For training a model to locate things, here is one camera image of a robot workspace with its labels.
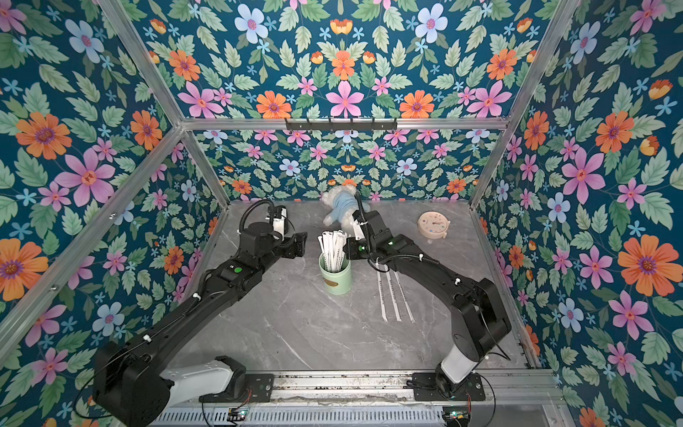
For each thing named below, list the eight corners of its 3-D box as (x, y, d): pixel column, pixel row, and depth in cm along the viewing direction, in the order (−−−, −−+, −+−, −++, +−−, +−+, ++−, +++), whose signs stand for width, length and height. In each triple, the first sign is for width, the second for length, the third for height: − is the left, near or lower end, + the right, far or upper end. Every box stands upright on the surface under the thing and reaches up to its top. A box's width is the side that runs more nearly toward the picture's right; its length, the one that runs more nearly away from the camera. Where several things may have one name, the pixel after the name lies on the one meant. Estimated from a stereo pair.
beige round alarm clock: (419, 238, 110) (420, 233, 107) (415, 215, 118) (416, 210, 115) (450, 238, 110) (452, 233, 107) (444, 215, 118) (446, 210, 115)
